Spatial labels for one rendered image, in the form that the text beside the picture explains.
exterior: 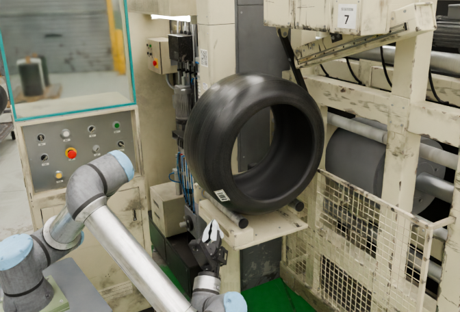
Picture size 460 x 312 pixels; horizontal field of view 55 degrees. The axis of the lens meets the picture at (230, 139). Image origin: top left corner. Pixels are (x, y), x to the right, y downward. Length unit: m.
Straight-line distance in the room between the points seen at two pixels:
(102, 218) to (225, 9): 1.05
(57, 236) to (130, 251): 0.59
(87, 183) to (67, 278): 0.86
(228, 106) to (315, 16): 0.47
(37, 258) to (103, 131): 0.69
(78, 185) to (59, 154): 0.87
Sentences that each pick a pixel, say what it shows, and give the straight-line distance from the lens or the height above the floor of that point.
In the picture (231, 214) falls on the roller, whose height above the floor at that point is 0.91.
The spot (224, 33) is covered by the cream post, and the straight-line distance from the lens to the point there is 1.97.
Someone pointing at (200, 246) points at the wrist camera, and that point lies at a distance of 1.51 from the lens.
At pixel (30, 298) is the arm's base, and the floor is 0.69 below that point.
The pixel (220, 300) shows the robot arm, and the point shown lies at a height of 0.91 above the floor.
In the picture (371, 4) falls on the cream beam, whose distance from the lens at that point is 1.60.
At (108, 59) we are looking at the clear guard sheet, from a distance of 2.17.
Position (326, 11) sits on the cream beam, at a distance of 1.70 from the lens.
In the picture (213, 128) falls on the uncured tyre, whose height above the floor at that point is 1.32.
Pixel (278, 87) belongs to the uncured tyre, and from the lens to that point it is 1.70.
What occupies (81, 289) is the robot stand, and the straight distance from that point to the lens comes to 2.09.
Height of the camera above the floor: 1.80
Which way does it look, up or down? 19 degrees down
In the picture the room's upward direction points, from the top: 2 degrees counter-clockwise
